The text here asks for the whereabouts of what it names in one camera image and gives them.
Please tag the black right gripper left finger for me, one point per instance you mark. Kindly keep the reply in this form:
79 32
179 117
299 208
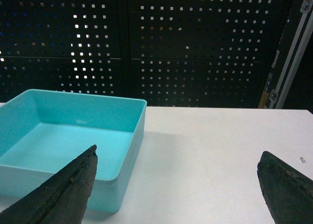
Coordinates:
62 199

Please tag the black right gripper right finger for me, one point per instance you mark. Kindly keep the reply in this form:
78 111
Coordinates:
287 192

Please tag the light teal plastic box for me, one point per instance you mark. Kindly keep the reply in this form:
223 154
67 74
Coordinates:
41 131

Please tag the black aluminium-edged flight case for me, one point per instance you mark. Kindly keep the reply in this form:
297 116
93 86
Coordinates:
288 55

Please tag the black perforated metal panel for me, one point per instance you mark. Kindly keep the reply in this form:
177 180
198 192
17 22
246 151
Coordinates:
186 53

